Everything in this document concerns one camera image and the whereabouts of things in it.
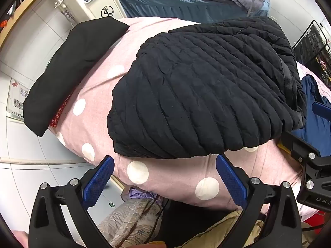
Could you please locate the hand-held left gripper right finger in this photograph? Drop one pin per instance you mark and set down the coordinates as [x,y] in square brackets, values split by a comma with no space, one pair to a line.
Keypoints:
[230,183]

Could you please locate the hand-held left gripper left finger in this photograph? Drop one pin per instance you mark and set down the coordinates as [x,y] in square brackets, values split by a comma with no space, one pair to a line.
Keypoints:
[99,180]

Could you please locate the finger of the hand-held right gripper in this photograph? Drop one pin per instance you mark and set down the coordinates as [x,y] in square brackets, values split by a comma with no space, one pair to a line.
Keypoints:
[297,143]
[320,107]

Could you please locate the black quilted jacket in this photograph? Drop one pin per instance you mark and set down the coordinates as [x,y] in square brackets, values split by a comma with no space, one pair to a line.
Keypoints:
[201,90]

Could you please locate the yellow shiny cloth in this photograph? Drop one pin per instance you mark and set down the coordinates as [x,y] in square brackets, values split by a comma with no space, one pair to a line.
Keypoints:
[284,146]

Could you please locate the blue garment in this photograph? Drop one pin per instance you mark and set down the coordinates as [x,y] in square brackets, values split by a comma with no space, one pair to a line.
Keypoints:
[314,126]

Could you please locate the purple plastic bag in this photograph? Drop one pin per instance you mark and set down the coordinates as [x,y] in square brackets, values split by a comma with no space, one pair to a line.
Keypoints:
[139,195]

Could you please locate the beige cloth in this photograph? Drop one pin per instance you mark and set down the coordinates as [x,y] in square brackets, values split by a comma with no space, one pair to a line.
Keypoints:
[222,230]

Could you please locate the floral quilted cloth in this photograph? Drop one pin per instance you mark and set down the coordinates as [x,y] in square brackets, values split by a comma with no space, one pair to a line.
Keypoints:
[129,222]

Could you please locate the pink polka dot blanket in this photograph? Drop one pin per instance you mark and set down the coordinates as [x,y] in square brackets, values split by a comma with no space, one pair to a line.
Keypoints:
[165,175]

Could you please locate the red patterned cloth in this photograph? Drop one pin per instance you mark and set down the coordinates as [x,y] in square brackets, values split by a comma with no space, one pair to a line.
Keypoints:
[59,111]

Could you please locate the printed paper sheet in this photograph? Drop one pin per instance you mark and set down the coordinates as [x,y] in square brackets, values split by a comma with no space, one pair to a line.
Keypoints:
[18,98]

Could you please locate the black folded cloth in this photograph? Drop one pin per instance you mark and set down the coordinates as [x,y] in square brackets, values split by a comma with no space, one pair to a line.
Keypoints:
[75,64]

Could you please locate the white appliance with display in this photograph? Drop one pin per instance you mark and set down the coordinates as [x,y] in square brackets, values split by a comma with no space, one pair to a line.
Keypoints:
[90,0]

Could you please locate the wooden shelf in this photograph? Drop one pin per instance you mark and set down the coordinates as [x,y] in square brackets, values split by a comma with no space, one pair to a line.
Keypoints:
[18,13]

